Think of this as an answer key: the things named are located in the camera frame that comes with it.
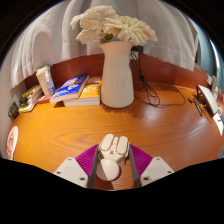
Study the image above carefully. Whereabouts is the white and yellow book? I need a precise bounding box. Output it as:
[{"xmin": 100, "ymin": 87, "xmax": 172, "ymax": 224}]
[{"xmin": 18, "ymin": 98, "xmax": 43, "ymax": 114}]

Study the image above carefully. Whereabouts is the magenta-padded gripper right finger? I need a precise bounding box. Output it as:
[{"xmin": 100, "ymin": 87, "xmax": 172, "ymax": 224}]
[{"xmin": 128, "ymin": 143, "xmax": 175, "ymax": 189}]

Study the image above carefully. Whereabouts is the white curtain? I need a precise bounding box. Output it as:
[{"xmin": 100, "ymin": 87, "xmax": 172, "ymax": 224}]
[{"xmin": 9, "ymin": 0, "xmax": 200, "ymax": 90}]

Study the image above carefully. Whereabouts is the white vase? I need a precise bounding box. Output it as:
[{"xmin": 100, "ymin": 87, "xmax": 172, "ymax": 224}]
[{"xmin": 99, "ymin": 40, "xmax": 135, "ymax": 109}]

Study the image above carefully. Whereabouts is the dark pen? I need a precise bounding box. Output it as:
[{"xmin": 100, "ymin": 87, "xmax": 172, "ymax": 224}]
[{"xmin": 193, "ymin": 98, "xmax": 204, "ymax": 118}]

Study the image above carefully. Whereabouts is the black cable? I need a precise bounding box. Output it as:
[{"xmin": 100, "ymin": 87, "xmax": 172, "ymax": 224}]
[{"xmin": 129, "ymin": 49, "xmax": 188, "ymax": 108}]

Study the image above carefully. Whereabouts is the glass window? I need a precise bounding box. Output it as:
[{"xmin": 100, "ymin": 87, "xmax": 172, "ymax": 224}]
[{"xmin": 196, "ymin": 26, "xmax": 224, "ymax": 88}]

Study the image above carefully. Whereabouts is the reddish-brown flat book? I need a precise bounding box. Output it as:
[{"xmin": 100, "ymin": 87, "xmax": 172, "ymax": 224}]
[{"xmin": 36, "ymin": 94, "xmax": 55, "ymax": 104}]

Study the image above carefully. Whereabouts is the white paper card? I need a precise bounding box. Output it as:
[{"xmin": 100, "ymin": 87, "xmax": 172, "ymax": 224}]
[{"xmin": 212, "ymin": 111, "xmax": 224, "ymax": 136}]

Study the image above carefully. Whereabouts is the orange and yellow book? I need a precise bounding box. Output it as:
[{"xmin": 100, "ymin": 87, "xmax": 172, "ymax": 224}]
[{"xmin": 63, "ymin": 77, "xmax": 103, "ymax": 108}]

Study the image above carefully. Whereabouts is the white computer mouse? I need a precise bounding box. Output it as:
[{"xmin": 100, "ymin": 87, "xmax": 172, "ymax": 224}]
[{"xmin": 95, "ymin": 133, "xmax": 131, "ymax": 182}]

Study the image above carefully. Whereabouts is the white tumbler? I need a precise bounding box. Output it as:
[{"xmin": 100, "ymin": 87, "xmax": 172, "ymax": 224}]
[{"xmin": 35, "ymin": 64, "xmax": 53, "ymax": 97}]

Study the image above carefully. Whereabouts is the pink and white mouse pad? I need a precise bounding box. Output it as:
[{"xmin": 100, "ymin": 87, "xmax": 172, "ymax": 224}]
[{"xmin": 5, "ymin": 125, "xmax": 20, "ymax": 161}]

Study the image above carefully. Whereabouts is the clear spray bottle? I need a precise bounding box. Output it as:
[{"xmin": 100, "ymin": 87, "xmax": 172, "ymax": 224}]
[{"xmin": 44, "ymin": 69, "xmax": 57, "ymax": 96}]

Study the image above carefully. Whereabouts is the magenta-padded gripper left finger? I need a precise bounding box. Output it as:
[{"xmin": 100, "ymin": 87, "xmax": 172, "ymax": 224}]
[{"xmin": 53, "ymin": 143, "xmax": 100, "ymax": 189}]

